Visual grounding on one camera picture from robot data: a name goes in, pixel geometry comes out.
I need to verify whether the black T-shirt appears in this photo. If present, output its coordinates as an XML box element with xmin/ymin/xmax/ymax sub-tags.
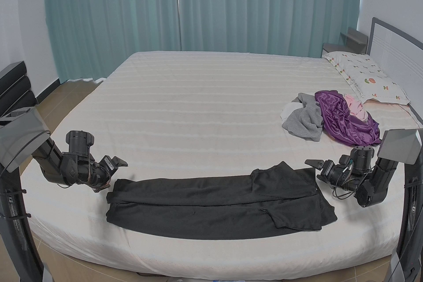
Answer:
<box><xmin>106</xmin><ymin>161</ymin><xmax>338</xmax><ymax>240</ymax></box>

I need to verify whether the bed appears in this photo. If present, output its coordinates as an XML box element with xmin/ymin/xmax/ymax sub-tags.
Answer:
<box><xmin>20</xmin><ymin>17</ymin><xmax>423</xmax><ymax>275</ymax></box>

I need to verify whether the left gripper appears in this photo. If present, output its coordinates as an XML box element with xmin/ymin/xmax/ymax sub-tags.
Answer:
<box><xmin>89</xmin><ymin>156</ymin><xmax>129</xmax><ymax>191</ymax></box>

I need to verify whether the white printed pillow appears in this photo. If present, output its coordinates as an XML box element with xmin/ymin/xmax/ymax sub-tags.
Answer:
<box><xmin>323</xmin><ymin>51</ymin><xmax>410</xmax><ymax>105</ymax></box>

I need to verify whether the black cable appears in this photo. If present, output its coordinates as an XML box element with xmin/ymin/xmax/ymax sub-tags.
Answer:
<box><xmin>332</xmin><ymin>186</ymin><xmax>357</xmax><ymax>200</ymax></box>

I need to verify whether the black chest of drawers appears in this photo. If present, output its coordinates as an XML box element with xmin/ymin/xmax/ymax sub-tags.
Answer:
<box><xmin>0</xmin><ymin>61</ymin><xmax>37</xmax><ymax>117</ymax></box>

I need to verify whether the grey garment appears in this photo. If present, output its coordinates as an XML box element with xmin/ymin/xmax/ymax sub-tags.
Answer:
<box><xmin>282</xmin><ymin>92</ymin><xmax>326</xmax><ymax>142</ymax></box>

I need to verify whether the purple satin garment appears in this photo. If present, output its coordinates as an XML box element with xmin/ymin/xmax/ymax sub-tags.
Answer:
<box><xmin>314</xmin><ymin>90</ymin><xmax>381</xmax><ymax>147</ymax></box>

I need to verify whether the grey bedside table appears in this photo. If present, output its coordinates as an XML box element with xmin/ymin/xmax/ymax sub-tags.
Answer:
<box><xmin>322</xmin><ymin>27</ymin><xmax>368</xmax><ymax>58</ymax></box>

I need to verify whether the pink garment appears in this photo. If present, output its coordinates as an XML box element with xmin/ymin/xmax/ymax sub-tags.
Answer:
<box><xmin>344</xmin><ymin>94</ymin><xmax>369</xmax><ymax>122</ymax></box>

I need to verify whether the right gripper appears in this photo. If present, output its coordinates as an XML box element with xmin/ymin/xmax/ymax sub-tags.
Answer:
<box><xmin>305</xmin><ymin>159</ymin><xmax>342</xmax><ymax>185</ymax></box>

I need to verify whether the white garment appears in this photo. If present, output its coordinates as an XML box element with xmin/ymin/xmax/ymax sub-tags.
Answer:
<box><xmin>280</xmin><ymin>102</ymin><xmax>299</xmax><ymax>120</ymax></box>

